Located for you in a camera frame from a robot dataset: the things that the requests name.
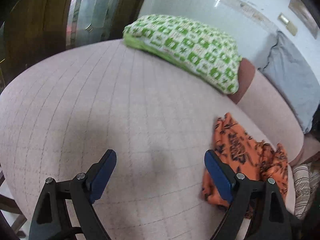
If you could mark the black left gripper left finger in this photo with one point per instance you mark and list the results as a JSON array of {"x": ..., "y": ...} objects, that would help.
[{"x": 65, "y": 209}]

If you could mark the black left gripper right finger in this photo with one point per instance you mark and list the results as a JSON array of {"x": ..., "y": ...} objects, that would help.
[{"x": 270, "y": 219}]

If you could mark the orange black floral garment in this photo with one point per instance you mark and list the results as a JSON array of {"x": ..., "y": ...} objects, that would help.
[{"x": 256, "y": 160}]

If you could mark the striped beige blanket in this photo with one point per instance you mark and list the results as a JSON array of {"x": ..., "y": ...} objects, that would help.
[{"x": 306, "y": 181}]

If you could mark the pink quilted bolster cushion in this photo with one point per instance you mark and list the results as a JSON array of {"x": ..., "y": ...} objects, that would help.
[{"x": 263, "y": 104}]

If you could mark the pink quilted mattress cover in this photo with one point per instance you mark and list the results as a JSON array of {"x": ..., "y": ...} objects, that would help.
[{"x": 62, "y": 114}]

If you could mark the grey blue pillow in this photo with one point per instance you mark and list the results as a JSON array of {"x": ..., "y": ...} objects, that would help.
[{"x": 294, "y": 79}]

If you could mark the green white patterned pillow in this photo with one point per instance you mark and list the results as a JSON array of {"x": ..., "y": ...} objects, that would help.
[{"x": 193, "y": 46}]

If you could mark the beige wall switch plate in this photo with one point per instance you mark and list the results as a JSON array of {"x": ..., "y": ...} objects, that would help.
[{"x": 288, "y": 24}]

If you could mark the dark wooden door frame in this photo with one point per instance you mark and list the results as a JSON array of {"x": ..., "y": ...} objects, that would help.
[{"x": 33, "y": 30}]

